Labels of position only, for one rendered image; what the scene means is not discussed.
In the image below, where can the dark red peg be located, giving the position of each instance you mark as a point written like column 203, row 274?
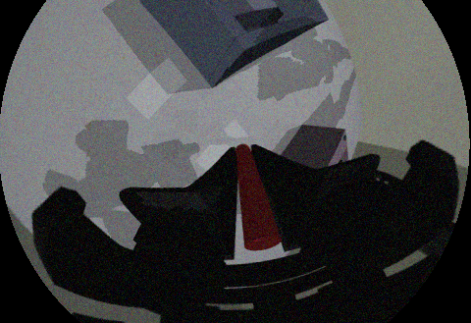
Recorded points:
column 259, row 226

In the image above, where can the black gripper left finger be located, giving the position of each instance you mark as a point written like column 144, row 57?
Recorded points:
column 209, row 202

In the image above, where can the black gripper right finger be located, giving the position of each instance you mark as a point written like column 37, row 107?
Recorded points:
column 296, row 192

